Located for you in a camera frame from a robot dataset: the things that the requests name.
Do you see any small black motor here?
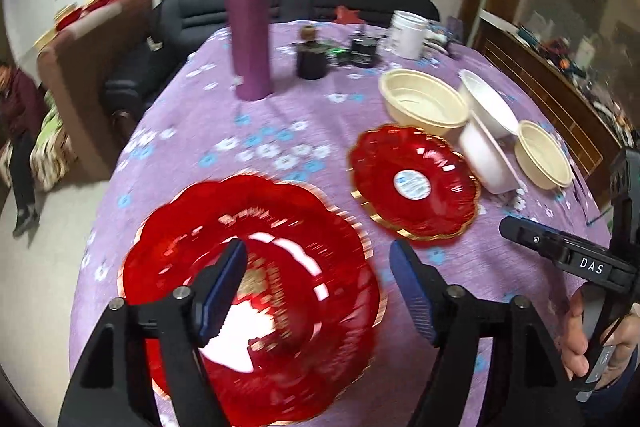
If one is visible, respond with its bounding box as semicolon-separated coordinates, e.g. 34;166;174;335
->
349;31;380;69

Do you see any purple floral tablecloth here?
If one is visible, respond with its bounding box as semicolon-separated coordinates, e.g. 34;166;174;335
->
70;22;610;426

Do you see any purple thermos bottle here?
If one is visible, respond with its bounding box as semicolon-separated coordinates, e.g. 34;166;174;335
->
224;0;273;101

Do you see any right hand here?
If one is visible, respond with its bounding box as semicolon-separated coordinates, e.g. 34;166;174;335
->
558;286;640;390

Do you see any wooden sideboard cabinet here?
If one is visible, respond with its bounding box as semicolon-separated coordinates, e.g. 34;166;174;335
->
473;18;622;207

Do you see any large red wedding plate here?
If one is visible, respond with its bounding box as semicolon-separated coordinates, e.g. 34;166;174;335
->
117;172;386;426

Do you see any seated person in maroon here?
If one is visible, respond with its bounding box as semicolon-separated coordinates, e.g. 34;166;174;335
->
1;61;48;239

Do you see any small red plate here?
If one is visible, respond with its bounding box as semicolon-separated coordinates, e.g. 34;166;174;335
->
347;124;482;243

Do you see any black leather sofa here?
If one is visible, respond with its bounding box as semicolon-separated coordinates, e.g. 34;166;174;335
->
101;0;440;133

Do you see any small beige plastic bowl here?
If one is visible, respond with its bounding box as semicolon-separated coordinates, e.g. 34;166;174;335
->
514;120;573;191

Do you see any white foam bowl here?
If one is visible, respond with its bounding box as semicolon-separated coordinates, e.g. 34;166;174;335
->
458;113;521;195
458;69;518;140

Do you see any large beige plastic bowl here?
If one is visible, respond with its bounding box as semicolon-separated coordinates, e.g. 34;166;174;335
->
378;68;470;136

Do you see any white plastic jar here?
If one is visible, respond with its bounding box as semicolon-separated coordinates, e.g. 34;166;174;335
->
390;11;428;60

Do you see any brown armchair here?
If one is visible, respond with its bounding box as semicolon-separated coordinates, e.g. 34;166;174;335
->
37;0;153;181

